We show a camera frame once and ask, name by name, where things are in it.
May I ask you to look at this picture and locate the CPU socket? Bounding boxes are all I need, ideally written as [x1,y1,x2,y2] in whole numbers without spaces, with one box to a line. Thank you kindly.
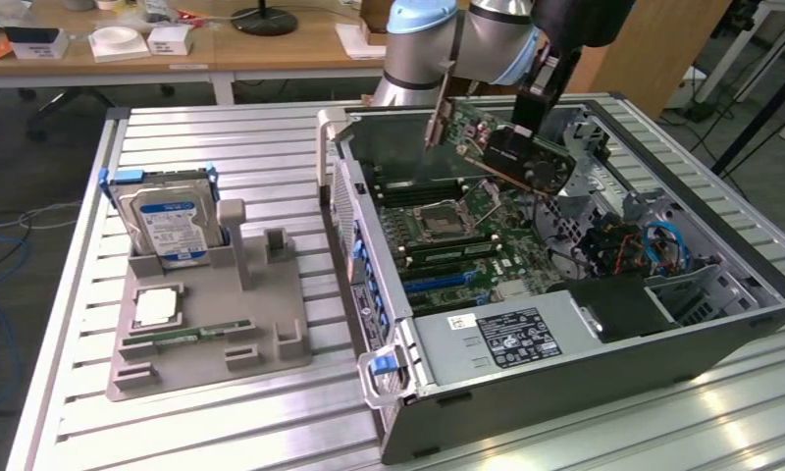
[411,200,478,241]

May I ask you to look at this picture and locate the wooden cabinet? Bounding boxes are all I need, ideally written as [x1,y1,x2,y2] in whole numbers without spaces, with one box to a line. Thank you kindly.
[565,0,734,120]

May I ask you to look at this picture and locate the white box with black lid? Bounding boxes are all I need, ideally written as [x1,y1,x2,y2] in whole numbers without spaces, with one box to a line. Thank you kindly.
[6,26,70,61]

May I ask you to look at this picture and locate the grey power supply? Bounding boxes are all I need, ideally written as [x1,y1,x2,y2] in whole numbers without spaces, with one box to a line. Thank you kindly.
[401,288,606,392]

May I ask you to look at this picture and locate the wooden desk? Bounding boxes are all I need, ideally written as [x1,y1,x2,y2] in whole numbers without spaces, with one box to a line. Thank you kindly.
[0,0,393,107]

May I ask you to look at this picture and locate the white cardboard box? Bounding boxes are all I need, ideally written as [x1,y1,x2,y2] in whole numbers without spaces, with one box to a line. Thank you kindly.
[145,25,194,57]

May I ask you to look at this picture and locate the grey parts rack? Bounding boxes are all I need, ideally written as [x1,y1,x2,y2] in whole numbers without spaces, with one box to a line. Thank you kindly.
[103,198,315,403]

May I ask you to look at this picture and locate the RAM stick with white label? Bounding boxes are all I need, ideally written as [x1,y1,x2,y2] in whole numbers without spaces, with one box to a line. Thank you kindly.
[403,244,499,269]

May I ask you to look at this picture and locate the blue expansion slot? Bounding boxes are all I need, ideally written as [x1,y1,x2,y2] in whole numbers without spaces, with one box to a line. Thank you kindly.
[402,270,475,290]

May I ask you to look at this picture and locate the black chair base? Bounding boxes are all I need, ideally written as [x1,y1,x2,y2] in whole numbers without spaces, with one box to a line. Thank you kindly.
[22,85,115,143]

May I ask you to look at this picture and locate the blue data wire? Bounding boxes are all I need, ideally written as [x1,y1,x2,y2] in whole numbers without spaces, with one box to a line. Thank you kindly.
[641,219,689,274]

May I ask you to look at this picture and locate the hard disk in blue caddy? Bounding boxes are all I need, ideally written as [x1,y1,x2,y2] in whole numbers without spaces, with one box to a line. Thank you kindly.
[97,166,227,271]

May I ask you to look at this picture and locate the flat white box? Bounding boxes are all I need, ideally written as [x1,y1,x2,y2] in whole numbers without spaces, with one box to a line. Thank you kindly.
[333,22,391,62]

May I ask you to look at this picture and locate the RAM slot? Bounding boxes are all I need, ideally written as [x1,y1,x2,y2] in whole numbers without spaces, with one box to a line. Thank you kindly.
[375,187,465,197]
[401,248,498,259]
[394,235,491,246]
[371,181,463,190]
[397,242,495,252]
[402,254,502,270]
[369,174,463,183]
[378,194,466,205]

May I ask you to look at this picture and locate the black lamp base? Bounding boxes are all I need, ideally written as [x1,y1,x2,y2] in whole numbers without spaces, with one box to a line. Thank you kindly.
[229,0,299,37]

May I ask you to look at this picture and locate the green Nvidia graphics card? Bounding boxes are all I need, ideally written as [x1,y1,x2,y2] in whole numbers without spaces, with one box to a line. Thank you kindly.
[422,61,581,197]

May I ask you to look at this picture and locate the green RAM stick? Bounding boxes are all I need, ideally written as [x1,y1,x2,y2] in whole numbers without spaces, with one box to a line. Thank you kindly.
[121,318,253,344]

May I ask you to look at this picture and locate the metal socket cover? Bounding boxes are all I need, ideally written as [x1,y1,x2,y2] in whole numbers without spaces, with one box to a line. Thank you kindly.
[461,179,502,227]

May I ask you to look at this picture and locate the green motherboard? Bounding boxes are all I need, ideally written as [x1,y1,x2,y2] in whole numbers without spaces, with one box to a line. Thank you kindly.
[365,166,563,315]

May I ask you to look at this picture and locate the open black PC case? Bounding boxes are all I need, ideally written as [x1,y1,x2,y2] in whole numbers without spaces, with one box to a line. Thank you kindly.
[317,92,785,465]

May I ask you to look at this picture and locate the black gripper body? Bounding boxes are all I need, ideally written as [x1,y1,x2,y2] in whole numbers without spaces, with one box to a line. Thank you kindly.
[533,0,634,51]

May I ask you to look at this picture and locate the grey case handle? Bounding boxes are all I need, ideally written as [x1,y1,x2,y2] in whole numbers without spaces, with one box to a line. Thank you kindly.
[355,342,414,409]

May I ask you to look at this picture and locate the silver CPU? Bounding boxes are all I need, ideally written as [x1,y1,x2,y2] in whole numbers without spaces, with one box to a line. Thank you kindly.
[133,288,183,328]

